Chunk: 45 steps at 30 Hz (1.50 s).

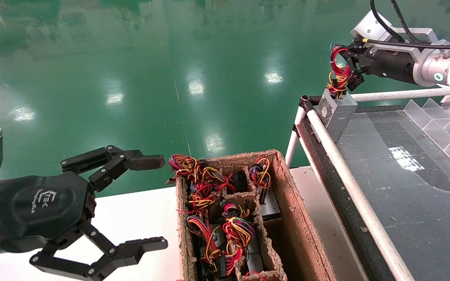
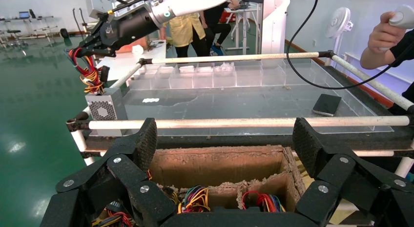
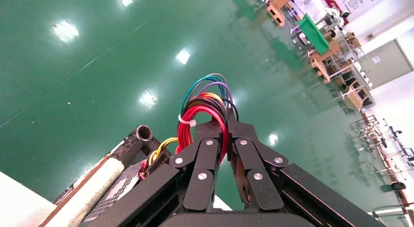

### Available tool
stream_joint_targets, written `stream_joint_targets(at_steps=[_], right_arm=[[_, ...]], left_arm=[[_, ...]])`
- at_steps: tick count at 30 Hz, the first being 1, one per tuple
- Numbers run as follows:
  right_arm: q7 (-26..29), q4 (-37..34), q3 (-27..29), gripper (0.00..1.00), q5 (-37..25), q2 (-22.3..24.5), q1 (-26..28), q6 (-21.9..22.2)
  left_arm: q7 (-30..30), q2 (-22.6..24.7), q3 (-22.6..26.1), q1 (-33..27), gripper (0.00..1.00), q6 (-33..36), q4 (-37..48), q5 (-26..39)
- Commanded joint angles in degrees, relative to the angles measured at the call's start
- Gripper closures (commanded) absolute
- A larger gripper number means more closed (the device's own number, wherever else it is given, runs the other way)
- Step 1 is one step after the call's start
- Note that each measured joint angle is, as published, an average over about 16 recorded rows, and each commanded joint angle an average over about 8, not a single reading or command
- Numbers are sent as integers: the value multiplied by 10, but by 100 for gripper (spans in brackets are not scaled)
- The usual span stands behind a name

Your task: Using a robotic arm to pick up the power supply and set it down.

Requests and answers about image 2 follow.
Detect white table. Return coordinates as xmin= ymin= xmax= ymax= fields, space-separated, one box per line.
xmin=96 ymin=39 xmax=167 ymax=83

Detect person in yellow coat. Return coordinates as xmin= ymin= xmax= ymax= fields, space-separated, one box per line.
xmin=161 ymin=12 xmax=208 ymax=58

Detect operator hand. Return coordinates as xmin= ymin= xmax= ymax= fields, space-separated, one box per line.
xmin=367 ymin=10 xmax=409 ymax=54

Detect red box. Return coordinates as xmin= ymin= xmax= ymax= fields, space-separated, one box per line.
xmin=221 ymin=10 xmax=237 ymax=24

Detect white handheld controller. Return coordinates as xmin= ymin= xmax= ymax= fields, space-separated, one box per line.
xmin=379 ymin=4 xmax=414 ymax=52

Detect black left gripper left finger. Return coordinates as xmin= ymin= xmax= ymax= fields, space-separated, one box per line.
xmin=40 ymin=118 xmax=177 ymax=227

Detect colourful wire bundles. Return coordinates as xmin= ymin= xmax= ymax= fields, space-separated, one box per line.
xmin=66 ymin=47 xmax=129 ymax=138

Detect white column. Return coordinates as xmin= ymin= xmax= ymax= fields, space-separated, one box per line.
xmin=260 ymin=0 xmax=291 ymax=55

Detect black smartphone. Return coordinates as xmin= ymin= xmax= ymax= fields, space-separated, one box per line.
xmin=311 ymin=93 xmax=343 ymax=118

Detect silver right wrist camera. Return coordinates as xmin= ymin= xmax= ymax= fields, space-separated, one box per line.
xmin=85 ymin=0 xmax=114 ymax=20

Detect black cable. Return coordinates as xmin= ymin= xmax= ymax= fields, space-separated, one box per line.
xmin=286 ymin=0 xmax=414 ymax=91

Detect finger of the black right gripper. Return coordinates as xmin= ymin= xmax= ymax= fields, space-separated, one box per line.
xmin=79 ymin=24 xmax=105 ymax=49
xmin=66 ymin=45 xmax=117 ymax=58

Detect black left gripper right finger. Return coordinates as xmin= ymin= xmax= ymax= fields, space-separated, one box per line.
xmin=292 ymin=117 xmax=414 ymax=227

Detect clear acrylic divider tray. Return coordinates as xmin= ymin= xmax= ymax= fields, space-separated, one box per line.
xmin=123 ymin=59 xmax=394 ymax=137

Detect power supply with coloured wires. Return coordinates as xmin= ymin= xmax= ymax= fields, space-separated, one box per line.
xmin=241 ymin=190 xmax=287 ymax=213
xmin=92 ymin=202 xmax=134 ymax=227
xmin=162 ymin=186 xmax=211 ymax=214

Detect operator in black shirt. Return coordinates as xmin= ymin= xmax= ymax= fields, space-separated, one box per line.
xmin=387 ymin=28 xmax=414 ymax=117

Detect operator forearm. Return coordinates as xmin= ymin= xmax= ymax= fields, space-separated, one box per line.
xmin=359 ymin=41 xmax=397 ymax=70

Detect seated person in black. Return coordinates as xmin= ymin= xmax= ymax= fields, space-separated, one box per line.
xmin=202 ymin=0 xmax=244 ymax=57

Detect white standing fan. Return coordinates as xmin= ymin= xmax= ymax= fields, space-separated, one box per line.
xmin=325 ymin=6 xmax=354 ymax=66

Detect brown cardboard divider box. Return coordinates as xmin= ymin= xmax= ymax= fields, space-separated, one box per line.
xmin=147 ymin=145 xmax=307 ymax=220

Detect white pipe rack frame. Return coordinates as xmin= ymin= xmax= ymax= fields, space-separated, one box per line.
xmin=66 ymin=51 xmax=414 ymax=178

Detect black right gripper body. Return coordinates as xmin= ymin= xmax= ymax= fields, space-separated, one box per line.
xmin=96 ymin=7 xmax=162 ymax=50

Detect white desk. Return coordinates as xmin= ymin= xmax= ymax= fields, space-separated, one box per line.
xmin=223 ymin=2 xmax=263 ymax=55

